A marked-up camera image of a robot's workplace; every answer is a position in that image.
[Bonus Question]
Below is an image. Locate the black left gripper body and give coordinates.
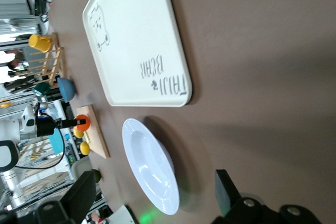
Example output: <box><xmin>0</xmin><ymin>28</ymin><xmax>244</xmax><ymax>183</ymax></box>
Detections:
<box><xmin>36</xmin><ymin>120</ymin><xmax>56</xmax><ymax>137</ymax></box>

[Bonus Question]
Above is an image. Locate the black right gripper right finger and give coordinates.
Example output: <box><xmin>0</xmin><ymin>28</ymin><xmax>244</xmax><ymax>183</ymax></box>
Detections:
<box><xmin>212</xmin><ymin>169</ymin><xmax>322</xmax><ymax>224</ymax></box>

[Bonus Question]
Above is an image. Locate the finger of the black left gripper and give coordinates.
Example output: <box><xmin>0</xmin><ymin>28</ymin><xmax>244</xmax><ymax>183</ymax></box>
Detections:
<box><xmin>54</xmin><ymin>118</ymin><xmax>87</xmax><ymax>128</ymax></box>

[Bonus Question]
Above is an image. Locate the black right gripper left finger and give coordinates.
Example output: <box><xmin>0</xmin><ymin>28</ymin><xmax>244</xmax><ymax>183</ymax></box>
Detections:
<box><xmin>36</xmin><ymin>171</ymin><xmax>97</xmax><ymax>224</ymax></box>

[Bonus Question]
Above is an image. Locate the orange mandarin fruit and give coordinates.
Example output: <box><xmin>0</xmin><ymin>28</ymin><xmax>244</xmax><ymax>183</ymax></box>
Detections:
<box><xmin>74</xmin><ymin>114</ymin><xmax>91</xmax><ymax>132</ymax></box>

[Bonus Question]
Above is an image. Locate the lavender round plate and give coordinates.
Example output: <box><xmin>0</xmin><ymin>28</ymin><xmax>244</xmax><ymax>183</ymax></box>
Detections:
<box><xmin>122</xmin><ymin>118</ymin><xmax>181</xmax><ymax>216</ymax></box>

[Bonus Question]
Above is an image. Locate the yellow lemon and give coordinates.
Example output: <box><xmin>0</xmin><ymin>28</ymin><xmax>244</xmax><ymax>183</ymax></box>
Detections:
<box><xmin>79</xmin><ymin>142</ymin><xmax>91</xmax><ymax>155</ymax></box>
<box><xmin>72</xmin><ymin>126</ymin><xmax>85</xmax><ymax>138</ymax></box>

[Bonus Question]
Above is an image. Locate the green lime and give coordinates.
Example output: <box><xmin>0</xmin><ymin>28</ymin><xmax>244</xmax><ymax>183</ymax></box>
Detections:
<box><xmin>90</xmin><ymin>169</ymin><xmax>102</xmax><ymax>184</ymax></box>

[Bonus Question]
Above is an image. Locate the blue bowl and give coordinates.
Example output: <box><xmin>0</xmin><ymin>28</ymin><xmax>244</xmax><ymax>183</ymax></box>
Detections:
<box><xmin>56</xmin><ymin>77</ymin><xmax>77</xmax><ymax>103</ymax></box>

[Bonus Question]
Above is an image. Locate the wooden cutting board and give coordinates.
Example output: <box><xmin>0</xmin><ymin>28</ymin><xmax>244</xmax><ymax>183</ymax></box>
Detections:
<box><xmin>76</xmin><ymin>104</ymin><xmax>110</xmax><ymax>159</ymax></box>

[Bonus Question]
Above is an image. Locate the dark green cup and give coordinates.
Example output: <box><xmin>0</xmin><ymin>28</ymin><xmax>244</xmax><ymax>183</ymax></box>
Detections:
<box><xmin>33</xmin><ymin>82</ymin><xmax>52</xmax><ymax>96</ymax></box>

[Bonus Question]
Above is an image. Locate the wooden dish rack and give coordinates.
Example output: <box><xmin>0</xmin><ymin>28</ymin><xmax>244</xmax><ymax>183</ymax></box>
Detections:
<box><xmin>27</xmin><ymin>32</ymin><xmax>67</xmax><ymax>84</ymax></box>

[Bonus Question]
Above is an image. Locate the yellow cup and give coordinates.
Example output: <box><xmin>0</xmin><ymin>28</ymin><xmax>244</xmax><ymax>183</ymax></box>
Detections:
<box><xmin>28</xmin><ymin>34</ymin><xmax>53</xmax><ymax>54</ymax></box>

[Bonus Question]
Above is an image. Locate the cream bear print tray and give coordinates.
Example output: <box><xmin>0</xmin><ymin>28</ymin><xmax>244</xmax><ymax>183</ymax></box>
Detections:
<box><xmin>82</xmin><ymin>0</ymin><xmax>193</xmax><ymax>108</ymax></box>

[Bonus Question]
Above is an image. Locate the brown table mat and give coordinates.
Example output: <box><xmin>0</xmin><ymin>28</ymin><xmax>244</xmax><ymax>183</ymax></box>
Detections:
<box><xmin>48</xmin><ymin>0</ymin><xmax>336</xmax><ymax>224</ymax></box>

